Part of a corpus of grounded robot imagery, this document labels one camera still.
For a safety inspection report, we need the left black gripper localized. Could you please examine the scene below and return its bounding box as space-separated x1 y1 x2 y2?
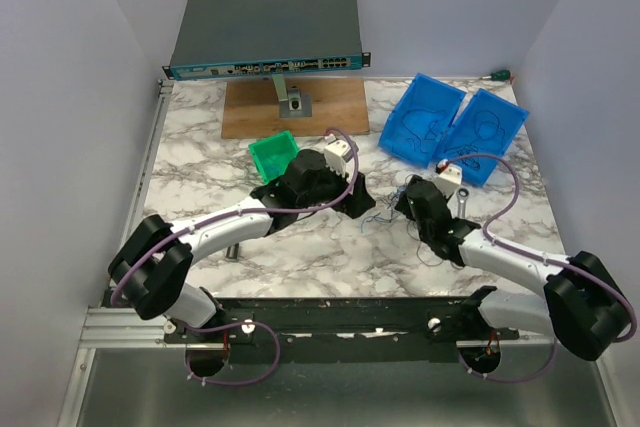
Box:
297 158 374 218

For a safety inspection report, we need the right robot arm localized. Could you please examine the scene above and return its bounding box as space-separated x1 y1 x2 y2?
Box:
395 176 637 361

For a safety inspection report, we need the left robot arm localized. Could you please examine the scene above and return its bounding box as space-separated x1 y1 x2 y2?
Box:
108 149 376 342

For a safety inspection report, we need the silver ratchet wrench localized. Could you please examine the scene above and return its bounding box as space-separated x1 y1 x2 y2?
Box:
456 187 470 219

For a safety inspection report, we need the left blue plastic bin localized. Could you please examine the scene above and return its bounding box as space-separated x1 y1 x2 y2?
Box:
378 73 466 167

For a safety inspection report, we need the blue plastic bin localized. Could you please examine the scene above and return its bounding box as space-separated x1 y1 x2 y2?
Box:
378 73 466 167
433 89 529 186

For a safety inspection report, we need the green plastic bin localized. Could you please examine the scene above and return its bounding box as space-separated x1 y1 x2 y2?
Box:
249 130 299 183

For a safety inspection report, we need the right blue plastic bin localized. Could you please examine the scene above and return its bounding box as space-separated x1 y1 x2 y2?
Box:
433 89 529 186

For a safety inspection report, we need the wooden base board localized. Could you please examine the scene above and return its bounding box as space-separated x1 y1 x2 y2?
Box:
221 78 370 139

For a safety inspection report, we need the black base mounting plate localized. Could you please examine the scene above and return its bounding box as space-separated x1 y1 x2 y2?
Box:
164 287 519 364

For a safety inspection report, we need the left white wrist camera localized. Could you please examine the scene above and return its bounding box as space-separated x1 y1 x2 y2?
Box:
323 134 353 178

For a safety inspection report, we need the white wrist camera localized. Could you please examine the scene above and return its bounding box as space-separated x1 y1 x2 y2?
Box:
433 159 463 199
323 134 353 178

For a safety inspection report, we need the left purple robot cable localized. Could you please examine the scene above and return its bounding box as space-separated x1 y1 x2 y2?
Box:
109 127 362 388

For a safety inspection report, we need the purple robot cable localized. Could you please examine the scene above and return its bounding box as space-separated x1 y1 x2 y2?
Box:
109 127 362 388
439 154 639 383

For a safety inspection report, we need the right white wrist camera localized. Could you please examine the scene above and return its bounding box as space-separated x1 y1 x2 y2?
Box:
433 159 463 199

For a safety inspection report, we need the grey metal stand bracket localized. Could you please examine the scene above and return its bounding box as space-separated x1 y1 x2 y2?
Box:
272 74 312 119

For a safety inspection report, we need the black T-handle tool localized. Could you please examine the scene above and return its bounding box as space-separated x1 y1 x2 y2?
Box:
225 243 240 261

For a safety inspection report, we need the green handled screwdriver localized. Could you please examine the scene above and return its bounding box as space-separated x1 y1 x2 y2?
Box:
480 69 514 82

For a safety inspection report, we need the grey network switch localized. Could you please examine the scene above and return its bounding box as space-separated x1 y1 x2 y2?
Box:
163 0 371 81

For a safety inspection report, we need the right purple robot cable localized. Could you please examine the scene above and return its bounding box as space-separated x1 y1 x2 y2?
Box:
439 154 639 383

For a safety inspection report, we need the aluminium frame rail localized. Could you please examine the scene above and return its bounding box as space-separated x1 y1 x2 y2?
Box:
79 302 610 348

